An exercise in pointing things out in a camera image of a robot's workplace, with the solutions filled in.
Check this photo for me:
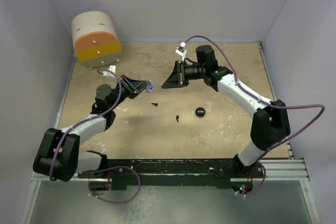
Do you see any black earbud charging case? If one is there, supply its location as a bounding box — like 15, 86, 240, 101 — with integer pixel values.
195, 107, 206, 118

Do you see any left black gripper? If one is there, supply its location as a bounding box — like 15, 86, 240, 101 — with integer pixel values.
108, 75, 149, 111

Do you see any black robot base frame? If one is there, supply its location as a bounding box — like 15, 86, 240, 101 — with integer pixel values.
78, 155, 266, 193

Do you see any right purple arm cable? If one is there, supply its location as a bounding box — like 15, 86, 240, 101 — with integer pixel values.
183, 35, 326, 162

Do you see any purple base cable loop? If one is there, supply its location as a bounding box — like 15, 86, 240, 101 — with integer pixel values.
88, 165, 143, 204

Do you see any aluminium extrusion rail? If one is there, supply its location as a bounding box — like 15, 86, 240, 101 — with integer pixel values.
30, 157, 311, 182

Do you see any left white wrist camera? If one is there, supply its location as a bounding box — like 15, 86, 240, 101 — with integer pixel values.
103, 65, 118, 83

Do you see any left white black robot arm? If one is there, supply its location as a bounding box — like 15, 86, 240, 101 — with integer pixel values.
33, 76, 150, 182

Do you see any purple earbud charging case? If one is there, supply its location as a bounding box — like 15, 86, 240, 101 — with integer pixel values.
146, 81, 155, 93

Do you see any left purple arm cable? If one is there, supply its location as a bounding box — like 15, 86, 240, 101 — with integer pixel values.
48, 68, 122, 182

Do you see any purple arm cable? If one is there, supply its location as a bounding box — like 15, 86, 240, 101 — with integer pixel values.
48, 68, 122, 182
183, 35, 326, 162

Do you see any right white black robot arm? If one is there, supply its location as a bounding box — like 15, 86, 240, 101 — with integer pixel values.
161, 44, 290, 177

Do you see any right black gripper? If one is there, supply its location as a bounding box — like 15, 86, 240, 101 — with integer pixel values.
163, 60, 206, 89

